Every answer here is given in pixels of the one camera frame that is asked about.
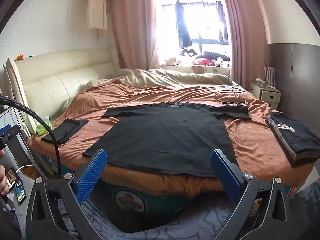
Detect green tissue pack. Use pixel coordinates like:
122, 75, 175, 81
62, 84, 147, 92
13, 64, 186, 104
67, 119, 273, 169
36, 116, 53, 134

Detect printed window seat cushion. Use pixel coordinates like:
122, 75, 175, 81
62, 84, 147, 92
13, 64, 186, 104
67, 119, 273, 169
160, 65, 232, 75

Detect person's left hand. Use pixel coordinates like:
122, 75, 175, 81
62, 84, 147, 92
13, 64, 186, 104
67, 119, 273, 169
0, 150, 10, 197

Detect stack of folded printed clothes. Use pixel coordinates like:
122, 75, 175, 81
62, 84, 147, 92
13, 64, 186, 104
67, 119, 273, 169
265, 112, 320, 168

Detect white wire rack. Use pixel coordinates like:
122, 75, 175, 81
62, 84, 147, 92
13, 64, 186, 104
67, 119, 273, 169
262, 67, 277, 89

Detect white charging cable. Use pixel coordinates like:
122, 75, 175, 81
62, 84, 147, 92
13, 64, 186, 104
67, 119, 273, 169
15, 164, 34, 174

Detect thick black cable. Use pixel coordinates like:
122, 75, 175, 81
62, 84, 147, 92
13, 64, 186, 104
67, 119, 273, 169
0, 95, 62, 180

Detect coiled black cable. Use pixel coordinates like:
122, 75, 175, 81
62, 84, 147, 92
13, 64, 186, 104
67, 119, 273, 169
214, 89, 242, 103

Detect red plush toy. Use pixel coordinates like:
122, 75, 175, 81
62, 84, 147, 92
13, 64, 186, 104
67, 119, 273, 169
195, 57, 213, 66

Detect beige hanging cloth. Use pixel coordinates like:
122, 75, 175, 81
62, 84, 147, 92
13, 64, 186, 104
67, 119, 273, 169
86, 0, 108, 32

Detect white nightstand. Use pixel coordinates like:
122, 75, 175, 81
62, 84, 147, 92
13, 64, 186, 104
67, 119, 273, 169
249, 81, 282, 110

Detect loosely folded black clothes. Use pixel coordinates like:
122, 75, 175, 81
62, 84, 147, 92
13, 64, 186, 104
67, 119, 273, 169
41, 119, 90, 145

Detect person's dark clothing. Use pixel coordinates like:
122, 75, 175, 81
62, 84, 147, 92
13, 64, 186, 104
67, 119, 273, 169
0, 195, 25, 240

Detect dark hanging garment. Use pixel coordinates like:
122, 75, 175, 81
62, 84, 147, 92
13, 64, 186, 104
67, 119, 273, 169
174, 0, 193, 48
215, 1, 229, 42

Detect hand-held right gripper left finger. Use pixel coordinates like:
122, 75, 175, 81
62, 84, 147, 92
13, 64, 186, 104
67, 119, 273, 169
26, 149, 123, 240

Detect grey patterned rug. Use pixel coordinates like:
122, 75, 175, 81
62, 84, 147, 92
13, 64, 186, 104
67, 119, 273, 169
56, 200, 253, 240

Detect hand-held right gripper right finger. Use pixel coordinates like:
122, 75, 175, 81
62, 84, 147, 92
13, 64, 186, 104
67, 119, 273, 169
202, 149, 309, 240

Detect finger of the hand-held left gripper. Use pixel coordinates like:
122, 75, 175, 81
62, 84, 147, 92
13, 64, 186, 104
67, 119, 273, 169
0, 124, 21, 150

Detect blue printed bed sheet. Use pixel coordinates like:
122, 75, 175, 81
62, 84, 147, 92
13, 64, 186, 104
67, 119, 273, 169
41, 155, 298, 218

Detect black cloth on sill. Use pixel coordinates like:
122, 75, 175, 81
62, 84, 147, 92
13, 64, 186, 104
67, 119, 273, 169
202, 51, 230, 62

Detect orange blanket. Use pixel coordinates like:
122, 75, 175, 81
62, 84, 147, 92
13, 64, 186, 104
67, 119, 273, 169
27, 78, 300, 193

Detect beige duvet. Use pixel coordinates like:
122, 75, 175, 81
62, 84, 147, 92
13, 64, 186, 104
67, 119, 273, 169
86, 68, 234, 90

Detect light grey bedside furniture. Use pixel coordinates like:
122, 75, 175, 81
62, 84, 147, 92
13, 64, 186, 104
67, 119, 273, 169
0, 110, 40, 205

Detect cream padded headboard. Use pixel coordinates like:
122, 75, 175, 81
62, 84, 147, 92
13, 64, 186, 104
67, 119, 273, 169
4, 48, 120, 135

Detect black t-shirt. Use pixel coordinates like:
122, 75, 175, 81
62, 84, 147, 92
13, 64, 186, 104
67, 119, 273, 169
83, 102, 252, 178

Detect black and white plush toy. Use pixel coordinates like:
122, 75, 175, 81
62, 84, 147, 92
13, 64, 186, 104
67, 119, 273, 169
179, 48, 198, 57

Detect pink curtain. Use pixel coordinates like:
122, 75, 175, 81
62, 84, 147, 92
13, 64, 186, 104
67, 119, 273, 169
216, 0, 272, 85
109, 0, 160, 69

